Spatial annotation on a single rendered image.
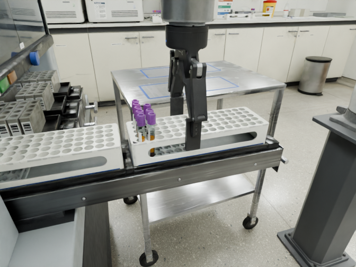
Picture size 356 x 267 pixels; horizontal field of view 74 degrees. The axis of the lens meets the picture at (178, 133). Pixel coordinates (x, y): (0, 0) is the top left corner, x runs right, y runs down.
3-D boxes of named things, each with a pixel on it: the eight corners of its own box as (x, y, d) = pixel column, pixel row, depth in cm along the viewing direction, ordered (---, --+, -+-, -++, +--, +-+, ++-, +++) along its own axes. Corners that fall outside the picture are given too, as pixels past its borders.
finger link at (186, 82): (196, 60, 44) (198, 58, 43) (205, 119, 44) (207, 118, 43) (176, 61, 43) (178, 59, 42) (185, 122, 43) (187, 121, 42)
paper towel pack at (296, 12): (293, 16, 345) (295, 8, 340) (288, 16, 354) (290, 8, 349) (308, 16, 350) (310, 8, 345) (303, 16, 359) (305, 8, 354)
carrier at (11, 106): (18, 123, 61) (10, 101, 58) (27, 122, 61) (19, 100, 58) (3, 147, 51) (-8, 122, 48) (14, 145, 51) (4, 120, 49)
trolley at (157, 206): (141, 271, 110) (119, 107, 70) (123, 203, 147) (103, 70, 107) (259, 227, 131) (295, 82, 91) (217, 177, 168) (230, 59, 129)
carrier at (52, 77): (54, 86, 87) (50, 70, 84) (60, 86, 88) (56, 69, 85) (49, 97, 77) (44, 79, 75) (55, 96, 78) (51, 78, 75)
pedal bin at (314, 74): (311, 97, 307) (321, 61, 285) (291, 88, 339) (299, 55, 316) (329, 95, 315) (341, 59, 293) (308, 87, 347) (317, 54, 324)
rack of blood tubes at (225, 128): (134, 171, 46) (131, 144, 43) (128, 145, 55) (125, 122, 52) (265, 148, 54) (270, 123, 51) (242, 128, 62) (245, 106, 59)
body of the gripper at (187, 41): (217, 25, 38) (212, 81, 43) (198, 21, 45) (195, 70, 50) (172, 26, 36) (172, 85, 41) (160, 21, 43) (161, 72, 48)
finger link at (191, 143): (201, 115, 45) (202, 117, 44) (198, 147, 48) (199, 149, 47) (185, 117, 44) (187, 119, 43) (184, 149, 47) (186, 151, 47)
